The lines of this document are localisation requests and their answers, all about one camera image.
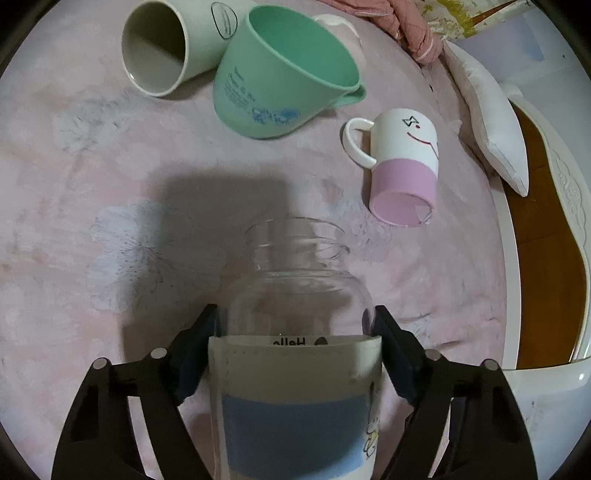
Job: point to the white pillow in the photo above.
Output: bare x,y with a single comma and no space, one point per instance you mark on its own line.
494,120

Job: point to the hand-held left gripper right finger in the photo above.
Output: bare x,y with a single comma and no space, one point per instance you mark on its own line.
398,364

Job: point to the cream ceramic mug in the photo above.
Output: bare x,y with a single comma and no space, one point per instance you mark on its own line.
180,44

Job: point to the white bed frame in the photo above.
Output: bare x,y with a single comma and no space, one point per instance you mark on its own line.
545,277

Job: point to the yellow patterned fabric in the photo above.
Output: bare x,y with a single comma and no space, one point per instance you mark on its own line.
461,16

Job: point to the white and pink mug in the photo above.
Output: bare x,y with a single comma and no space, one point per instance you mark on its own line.
397,166

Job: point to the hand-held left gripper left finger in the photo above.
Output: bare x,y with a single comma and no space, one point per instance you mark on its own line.
194,364

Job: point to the glass bottle with sleeve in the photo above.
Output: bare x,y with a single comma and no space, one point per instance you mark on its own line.
295,350

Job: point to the pink cloth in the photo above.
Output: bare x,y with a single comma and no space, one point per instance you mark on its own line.
392,18

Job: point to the pink floral bedsheet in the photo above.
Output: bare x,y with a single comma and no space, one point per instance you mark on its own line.
231,207

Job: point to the green plastic cup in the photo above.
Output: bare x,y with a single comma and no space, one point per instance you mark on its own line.
281,78

